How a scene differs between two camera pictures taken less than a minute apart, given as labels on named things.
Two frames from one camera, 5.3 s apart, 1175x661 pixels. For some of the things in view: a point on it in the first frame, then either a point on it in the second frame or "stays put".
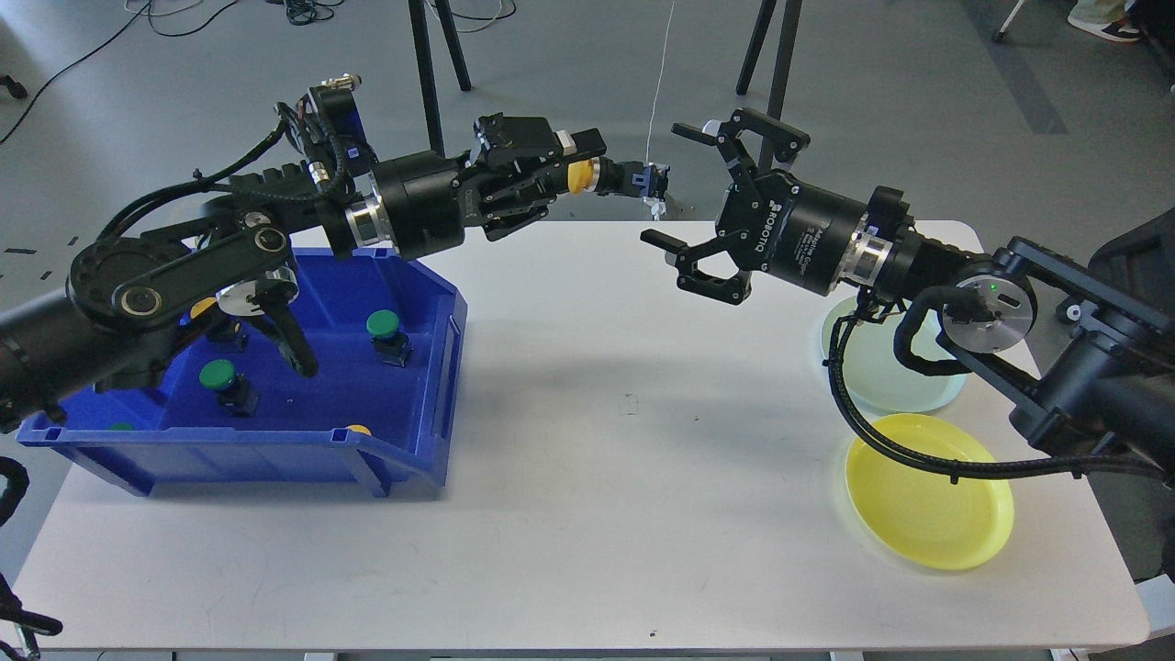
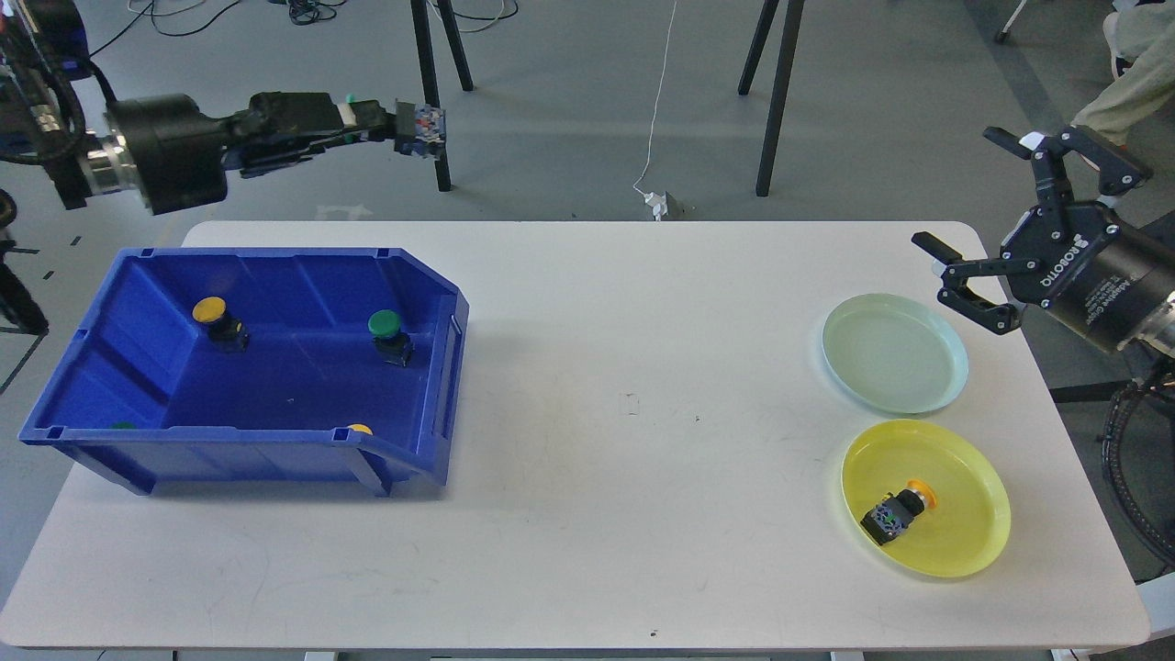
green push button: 234,393 → 415,129
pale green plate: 874,377 stays put
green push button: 393,344 stays put
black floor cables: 299,12 stays put
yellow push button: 606,176 → 895,512
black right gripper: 770,221 → 1110,275
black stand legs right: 788,27 stays put
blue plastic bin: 227,413 stays put
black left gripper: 421,191 → 180,151
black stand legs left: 422,45 stays put
